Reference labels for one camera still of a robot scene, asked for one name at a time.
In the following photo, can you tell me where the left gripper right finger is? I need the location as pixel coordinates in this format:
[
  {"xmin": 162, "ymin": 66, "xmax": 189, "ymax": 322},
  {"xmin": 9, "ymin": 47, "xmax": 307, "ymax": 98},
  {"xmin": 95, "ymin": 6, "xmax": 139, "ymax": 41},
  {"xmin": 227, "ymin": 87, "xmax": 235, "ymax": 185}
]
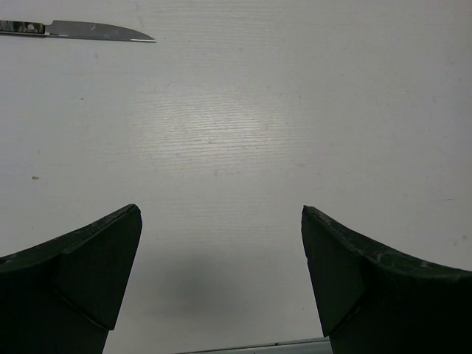
[{"xmin": 301, "ymin": 206, "xmax": 471, "ymax": 353}]

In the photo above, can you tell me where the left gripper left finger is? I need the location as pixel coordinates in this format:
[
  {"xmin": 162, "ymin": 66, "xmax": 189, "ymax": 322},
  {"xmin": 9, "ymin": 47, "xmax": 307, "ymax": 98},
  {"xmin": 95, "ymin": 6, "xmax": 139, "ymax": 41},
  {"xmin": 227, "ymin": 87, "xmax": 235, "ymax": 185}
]
[{"xmin": 1, "ymin": 204, "xmax": 142, "ymax": 353}]

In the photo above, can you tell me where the dark handled knife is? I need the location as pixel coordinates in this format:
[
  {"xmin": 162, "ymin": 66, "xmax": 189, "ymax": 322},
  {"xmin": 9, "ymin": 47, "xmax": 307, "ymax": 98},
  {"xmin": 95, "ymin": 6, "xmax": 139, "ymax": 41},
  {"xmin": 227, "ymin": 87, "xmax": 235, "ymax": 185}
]
[{"xmin": 1, "ymin": 20, "xmax": 156, "ymax": 43}]

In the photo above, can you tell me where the aluminium table frame rail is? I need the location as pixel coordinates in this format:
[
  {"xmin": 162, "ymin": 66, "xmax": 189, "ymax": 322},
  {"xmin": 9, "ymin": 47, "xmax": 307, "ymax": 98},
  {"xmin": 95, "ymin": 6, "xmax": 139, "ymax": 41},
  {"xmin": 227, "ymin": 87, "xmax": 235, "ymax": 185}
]
[{"xmin": 190, "ymin": 338, "xmax": 333, "ymax": 354}]

